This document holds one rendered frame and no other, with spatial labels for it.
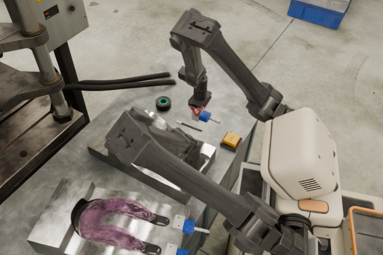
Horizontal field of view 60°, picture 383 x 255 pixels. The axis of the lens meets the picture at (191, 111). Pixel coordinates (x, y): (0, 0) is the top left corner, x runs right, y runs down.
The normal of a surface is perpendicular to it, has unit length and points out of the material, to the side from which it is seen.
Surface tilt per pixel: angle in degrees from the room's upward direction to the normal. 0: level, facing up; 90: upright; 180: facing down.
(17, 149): 0
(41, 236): 0
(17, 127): 0
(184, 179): 60
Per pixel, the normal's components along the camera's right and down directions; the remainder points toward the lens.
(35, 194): 0.03, -0.69
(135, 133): -0.61, -0.42
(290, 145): -0.64, -0.64
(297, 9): -0.51, 0.61
